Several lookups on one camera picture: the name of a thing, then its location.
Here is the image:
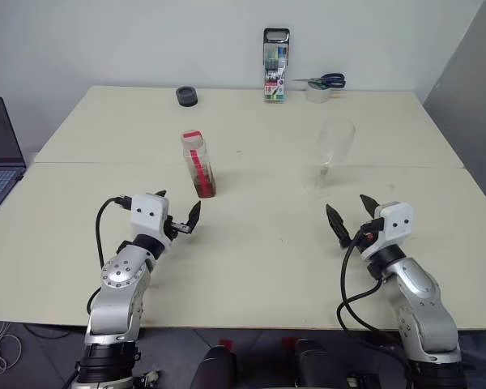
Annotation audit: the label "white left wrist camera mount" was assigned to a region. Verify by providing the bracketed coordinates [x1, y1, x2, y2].
[130, 193, 170, 246]

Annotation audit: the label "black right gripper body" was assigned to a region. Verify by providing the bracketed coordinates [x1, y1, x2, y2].
[349, 217, 386, 253]

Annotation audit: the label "blue handled scissors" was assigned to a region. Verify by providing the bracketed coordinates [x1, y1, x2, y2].
[292, 72, 347, 89]

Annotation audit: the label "clear tape roll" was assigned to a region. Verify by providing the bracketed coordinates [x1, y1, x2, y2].
[305, 79, 334, 104]

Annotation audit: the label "grey partition panel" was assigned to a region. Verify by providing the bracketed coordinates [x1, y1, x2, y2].
[422, 0, 486, 223]

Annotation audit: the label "clear wine glass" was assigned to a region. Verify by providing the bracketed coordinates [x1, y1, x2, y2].
[301, 118, 356, 199]

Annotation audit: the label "marker pen case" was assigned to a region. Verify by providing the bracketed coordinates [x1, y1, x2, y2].
[262, 28, 291, 104]

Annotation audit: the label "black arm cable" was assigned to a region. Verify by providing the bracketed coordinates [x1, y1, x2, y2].
[336, 233, 415, 368]
[86, 195, 133, 314]

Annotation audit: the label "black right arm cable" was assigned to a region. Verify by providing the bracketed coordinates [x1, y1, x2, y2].
[336, 233, 415, 368]

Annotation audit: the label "white floor cable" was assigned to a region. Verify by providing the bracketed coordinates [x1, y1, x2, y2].
[0, 319, 23, 376]

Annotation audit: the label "dark rounded shape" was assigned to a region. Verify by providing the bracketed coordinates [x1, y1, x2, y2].
[292, 338, 343, 389]
[191, 345, 238, 389]

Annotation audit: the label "clear bottle with red label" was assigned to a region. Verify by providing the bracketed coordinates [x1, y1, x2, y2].
[180, 129, 219, 199]

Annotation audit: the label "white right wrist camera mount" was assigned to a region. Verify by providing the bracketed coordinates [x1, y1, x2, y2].
[360, 201, 416, 263]

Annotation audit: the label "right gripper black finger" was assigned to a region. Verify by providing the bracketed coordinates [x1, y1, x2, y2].
[326, 203, 352, 248]
[359, 194, 381, 220]

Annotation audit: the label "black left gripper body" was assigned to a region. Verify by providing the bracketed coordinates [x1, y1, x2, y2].
[163, 216, 191, 245]

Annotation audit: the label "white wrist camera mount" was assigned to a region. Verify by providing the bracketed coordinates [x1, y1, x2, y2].
[360, 201, 416, 263]
[130, 193, 170, 246]

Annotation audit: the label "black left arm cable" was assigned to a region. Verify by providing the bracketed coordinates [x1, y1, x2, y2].
[86, 195, 133, 314]

